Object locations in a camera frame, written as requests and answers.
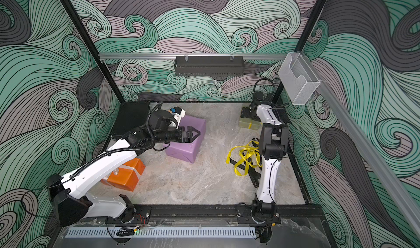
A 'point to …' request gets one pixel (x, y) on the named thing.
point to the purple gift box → (188, 151)
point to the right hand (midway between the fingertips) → (248, 115)
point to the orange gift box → (127, 177)
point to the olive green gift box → (244, 122)
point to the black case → (132, 116)
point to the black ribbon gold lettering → (254, 174)
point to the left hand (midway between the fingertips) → (194, 131)
